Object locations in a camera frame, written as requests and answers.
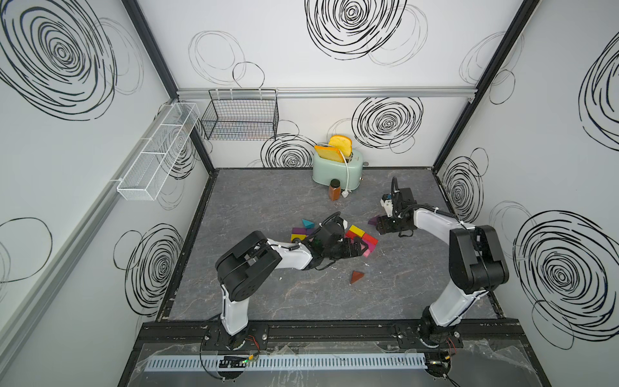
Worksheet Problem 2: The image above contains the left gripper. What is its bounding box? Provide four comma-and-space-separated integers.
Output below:
319, 235, 367, 260

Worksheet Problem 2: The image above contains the red block front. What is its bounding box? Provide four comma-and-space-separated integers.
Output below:
362, 233, 378, 247

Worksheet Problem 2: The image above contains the brown triangle block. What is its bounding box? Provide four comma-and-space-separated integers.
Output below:
350, 271, 364, 285

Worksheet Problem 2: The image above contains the teal triangle block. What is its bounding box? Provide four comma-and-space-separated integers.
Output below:
302, 219, 314, 229

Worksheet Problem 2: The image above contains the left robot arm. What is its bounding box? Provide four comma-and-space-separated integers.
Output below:
215, 212, 370, 339

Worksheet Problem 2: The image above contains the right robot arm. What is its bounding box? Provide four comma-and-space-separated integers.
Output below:
376, 178, 509, 348

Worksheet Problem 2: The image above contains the dark purple block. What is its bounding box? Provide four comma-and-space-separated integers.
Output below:
292, 227, 308, 235

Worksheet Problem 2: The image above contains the brown spice bottle black cap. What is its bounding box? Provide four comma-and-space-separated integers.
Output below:
328, 179, 341, 201

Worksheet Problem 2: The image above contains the mint green toaster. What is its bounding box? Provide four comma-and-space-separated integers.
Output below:
312, 151, 364, 191

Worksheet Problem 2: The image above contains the rear toast slice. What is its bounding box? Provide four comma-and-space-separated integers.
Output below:
328, 135, 353, 158

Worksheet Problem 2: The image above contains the toast slice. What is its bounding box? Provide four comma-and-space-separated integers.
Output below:
328, 135, 353, 158
314, 145, 346, 163

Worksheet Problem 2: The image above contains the front toast slice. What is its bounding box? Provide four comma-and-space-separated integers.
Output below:
314, 145, 346, 163

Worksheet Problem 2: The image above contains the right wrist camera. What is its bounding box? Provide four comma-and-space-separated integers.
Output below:
380, 193, 393, 218

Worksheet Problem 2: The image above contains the white toaster power cable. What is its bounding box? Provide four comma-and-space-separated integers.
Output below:
336, 147, 352, 199

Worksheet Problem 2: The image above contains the grey slotted cable duct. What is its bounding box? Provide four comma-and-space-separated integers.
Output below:
144, 353, 427, 372

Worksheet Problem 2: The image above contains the black wire basket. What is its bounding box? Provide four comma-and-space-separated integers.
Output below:
201, 89, 279, 141

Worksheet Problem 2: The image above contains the black mounting rail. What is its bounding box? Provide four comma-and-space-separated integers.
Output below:
133, 319, 524, 351

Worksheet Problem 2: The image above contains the white wire shelf basket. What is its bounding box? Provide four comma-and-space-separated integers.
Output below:
117, 102, 200, 202

